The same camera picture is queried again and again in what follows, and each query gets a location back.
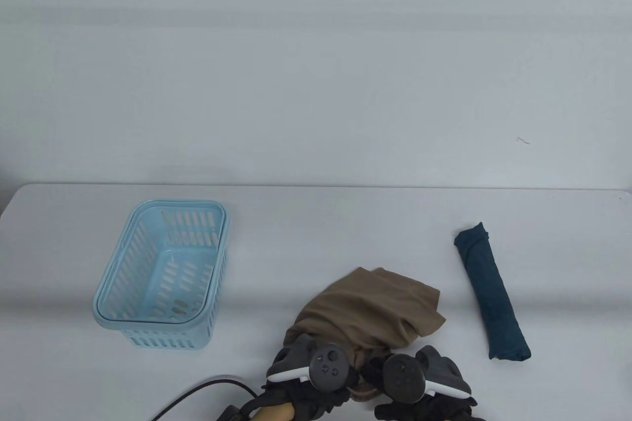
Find person's right hand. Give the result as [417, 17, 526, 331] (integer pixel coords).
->
[359, 356, 479, 421]

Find person's left hand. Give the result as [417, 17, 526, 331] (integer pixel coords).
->
[260, 332, 362, 421]

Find brown cloth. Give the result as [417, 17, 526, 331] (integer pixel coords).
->
[283, 267, 447, 403]

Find teal shorts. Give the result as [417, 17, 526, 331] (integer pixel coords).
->
[454, 222, 532, 362]

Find person's left forearm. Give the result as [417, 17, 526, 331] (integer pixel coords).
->
[253, 404, 295, 421]

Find grey white left controller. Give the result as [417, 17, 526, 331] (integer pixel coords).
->
[266, 333, 349, 391]

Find light blue plastic basket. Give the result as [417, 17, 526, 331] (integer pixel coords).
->
[92, 199, 231, 350]

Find black cable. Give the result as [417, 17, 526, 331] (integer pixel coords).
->
[150, 378, 261, 421]

